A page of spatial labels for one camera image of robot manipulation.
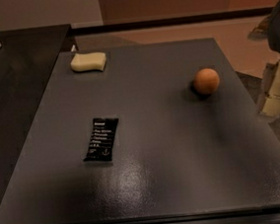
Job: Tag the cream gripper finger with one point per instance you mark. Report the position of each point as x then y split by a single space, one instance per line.
261 30
268 102

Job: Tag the orange fruit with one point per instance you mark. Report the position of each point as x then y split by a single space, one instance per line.
206 81

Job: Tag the black rxbar chocolate wrapper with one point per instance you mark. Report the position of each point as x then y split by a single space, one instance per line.
102 139

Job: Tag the pale yellow sponge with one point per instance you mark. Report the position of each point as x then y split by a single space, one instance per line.
89 61

